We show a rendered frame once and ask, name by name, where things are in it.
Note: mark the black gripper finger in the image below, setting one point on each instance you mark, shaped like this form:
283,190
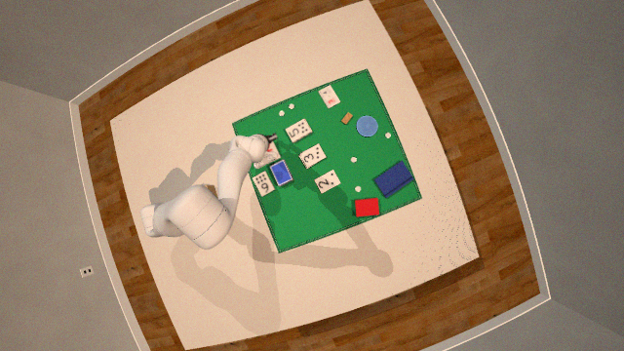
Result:
273,136

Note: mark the red block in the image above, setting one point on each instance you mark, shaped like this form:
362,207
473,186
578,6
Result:
367,207

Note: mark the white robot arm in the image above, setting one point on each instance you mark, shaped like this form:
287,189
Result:
196,211

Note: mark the white printed card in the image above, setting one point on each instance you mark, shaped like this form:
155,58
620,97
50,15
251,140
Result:
329,96

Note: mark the blue flat disc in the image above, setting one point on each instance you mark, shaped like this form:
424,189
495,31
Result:
366,126

